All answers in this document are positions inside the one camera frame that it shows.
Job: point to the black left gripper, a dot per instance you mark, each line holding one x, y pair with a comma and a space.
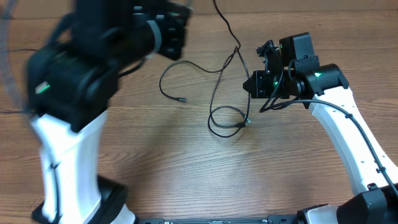
168, 17

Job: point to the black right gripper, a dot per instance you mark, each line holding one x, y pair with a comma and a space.
259, 80

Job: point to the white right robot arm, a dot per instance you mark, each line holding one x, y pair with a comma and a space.
293, 74

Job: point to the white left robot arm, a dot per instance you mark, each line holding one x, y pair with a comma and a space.
70, 82

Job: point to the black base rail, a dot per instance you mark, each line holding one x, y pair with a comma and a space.
217, 220

